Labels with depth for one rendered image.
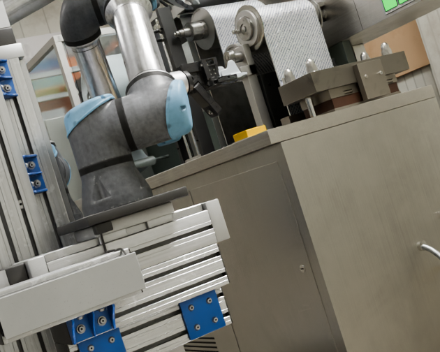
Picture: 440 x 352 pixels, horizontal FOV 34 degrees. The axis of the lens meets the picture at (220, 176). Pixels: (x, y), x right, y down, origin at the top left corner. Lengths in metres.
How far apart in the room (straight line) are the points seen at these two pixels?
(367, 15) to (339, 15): 0.13
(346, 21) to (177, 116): 1.12
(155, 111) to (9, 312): 0.50
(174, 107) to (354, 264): 0.76
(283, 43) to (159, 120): 0.93
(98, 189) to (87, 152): 0.08
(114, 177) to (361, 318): 0.84
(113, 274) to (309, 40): 1.31
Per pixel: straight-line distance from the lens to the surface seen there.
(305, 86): 2.14
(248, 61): 2.34
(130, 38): 1.68
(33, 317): 1.30
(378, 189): 2.10
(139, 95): 1.53
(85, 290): 1.32
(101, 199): 1.49
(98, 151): 1.50
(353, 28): 2.49
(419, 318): 2.16
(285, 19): 2.39
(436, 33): 3.88
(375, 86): 2.24
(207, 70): 2.12
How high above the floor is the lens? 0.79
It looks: 1 degrees up
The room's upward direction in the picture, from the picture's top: 18 degrees counter-clockwise
